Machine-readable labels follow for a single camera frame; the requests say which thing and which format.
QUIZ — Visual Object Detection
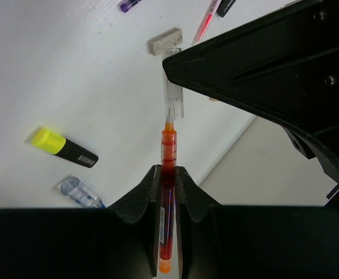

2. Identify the pink red gel pen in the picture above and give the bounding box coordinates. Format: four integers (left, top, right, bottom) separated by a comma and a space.
192, 0, 222, 46

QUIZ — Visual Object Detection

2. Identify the green cap highlighter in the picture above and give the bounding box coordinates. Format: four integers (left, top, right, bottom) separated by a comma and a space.
217, 0, 236, 17

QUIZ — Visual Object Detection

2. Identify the grey rectangular eraser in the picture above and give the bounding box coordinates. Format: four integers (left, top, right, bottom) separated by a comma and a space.
148, 28, 183, 56

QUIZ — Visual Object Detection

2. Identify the yellow cap highlighter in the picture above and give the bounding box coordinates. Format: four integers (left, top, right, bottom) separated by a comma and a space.
31, 127, 99, 168

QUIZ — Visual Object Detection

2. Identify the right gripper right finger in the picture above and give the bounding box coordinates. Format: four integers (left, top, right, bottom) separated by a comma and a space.
175, 167, 339, 278

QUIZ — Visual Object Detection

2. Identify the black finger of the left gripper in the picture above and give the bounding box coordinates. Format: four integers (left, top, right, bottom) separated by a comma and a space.
163, 1, 339, 184

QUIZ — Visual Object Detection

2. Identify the orange red gel pen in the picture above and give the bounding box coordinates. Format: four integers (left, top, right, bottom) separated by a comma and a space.
158, 113, 177, 274

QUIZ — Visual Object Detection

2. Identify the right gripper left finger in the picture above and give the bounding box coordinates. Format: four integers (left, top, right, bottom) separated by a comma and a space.
0, 165, 160, 278

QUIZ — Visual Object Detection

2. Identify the clear pen cap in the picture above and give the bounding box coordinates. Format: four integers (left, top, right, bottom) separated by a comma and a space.
163, 47, 185, 121

